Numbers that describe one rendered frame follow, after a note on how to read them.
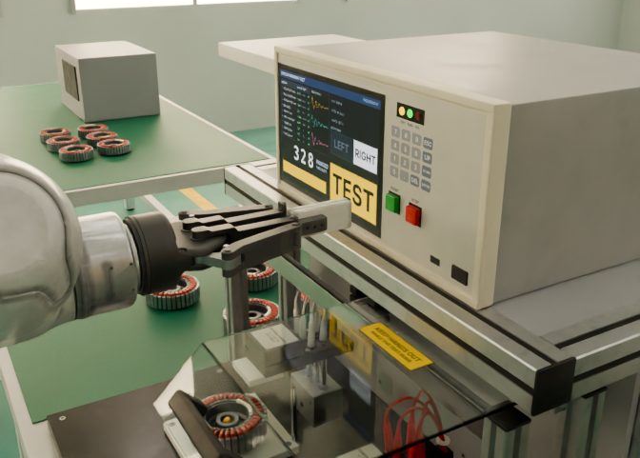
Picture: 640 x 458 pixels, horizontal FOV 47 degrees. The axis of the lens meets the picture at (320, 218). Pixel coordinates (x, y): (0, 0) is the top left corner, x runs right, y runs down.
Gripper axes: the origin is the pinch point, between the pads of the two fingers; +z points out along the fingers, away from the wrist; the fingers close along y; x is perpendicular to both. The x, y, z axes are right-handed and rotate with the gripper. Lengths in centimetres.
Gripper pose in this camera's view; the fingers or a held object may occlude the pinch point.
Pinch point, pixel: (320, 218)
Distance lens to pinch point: 76.6
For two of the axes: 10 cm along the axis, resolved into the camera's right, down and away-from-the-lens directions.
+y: 5.0, 3.2, -8.1
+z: 8.7, -1.8, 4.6
